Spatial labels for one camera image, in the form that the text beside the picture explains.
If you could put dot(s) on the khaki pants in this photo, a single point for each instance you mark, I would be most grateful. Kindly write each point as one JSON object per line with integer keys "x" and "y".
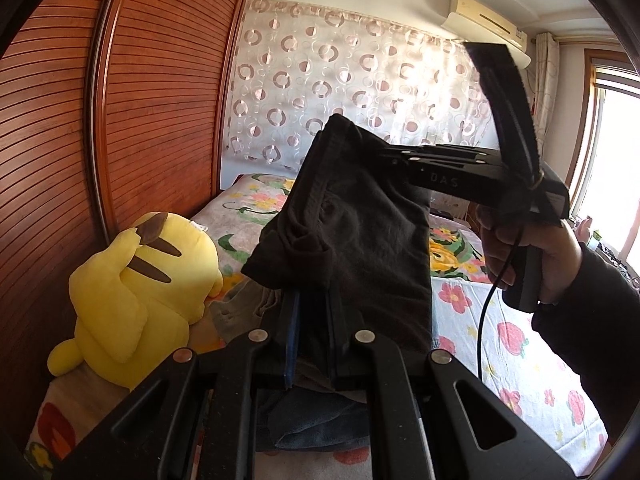
{"x": 235, "y": 310}

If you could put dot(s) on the black pants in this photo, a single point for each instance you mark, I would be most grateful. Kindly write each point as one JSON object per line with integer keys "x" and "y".
{"x": 360, "y": 230}

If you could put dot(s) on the person's right hand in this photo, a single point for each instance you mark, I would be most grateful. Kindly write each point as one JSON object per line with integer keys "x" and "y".
{"x": 492, "y": 255}

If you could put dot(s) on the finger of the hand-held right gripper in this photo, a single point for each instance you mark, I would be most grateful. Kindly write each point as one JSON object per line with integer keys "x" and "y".
{"x": 435, "y": 150}
{"x": 445, "y": 162}

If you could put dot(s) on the beige patterned curtain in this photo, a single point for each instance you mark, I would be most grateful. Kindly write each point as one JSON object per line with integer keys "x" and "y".
{"x": 547, "y": 95}

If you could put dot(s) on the sheer circle pattern curtain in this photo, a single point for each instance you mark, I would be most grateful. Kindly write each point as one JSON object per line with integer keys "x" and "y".
{"x": 310, "y": 70}

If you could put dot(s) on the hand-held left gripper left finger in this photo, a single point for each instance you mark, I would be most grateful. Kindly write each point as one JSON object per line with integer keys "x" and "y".
{"x": 292, "y": 340}

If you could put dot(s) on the yellow plush toy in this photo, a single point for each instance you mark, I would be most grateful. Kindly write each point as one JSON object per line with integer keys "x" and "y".
{"x": 125, "y": 285}

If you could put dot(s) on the wooden slatted wardrobe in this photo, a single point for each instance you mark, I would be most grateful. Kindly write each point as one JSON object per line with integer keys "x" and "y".
{"x": 150, "y": 110}

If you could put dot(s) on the person's right forearm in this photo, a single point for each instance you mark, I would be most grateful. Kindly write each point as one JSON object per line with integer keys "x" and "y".
{"x": 590, "y": 335}

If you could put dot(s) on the blue jeans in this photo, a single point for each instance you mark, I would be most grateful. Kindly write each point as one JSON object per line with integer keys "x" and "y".
{"x": 310, "y": 420}

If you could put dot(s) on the strawberry flower print bedsheet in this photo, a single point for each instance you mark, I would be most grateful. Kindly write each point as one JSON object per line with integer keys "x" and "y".
{"x": 525, "y": 360}

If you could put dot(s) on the white air conditioner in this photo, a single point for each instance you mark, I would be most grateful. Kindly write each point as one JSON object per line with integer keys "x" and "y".
{"x": 480, "y": 15}

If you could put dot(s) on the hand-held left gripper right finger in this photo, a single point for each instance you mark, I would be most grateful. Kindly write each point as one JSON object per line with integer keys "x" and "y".
{"x": 337, "y": 360}

